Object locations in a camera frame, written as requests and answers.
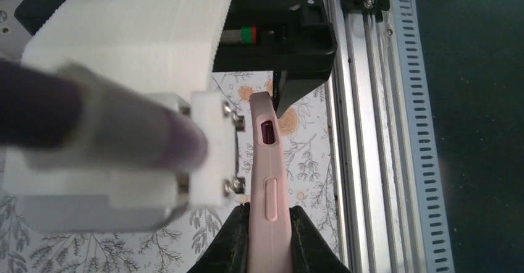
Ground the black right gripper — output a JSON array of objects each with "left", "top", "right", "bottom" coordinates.
[{"left": 14, "top": 0, "right": 337, "bottom": 116}]

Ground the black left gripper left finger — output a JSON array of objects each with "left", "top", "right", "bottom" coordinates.
[{"left": 188, "top": 203, "right": 250, "bottom": 273}]

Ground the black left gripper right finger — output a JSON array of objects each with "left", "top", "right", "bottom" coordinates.
[{"left": 290, "top": 206, "right": 350, "bottom": 273}]

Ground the floral patterned table mat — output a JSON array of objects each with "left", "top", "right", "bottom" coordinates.
[{"left": 0, "top": 71, "right": 340, "bottom": 273}]

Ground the aluminium front rail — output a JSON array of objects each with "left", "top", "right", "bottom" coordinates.
[{"left": 324, "top": 0, "right": 427, "bottom": 272}]

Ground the perforated grey cable duct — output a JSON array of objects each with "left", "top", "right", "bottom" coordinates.
[{"left": 391, "top": 0, "right": 455, "bottom": 272}]

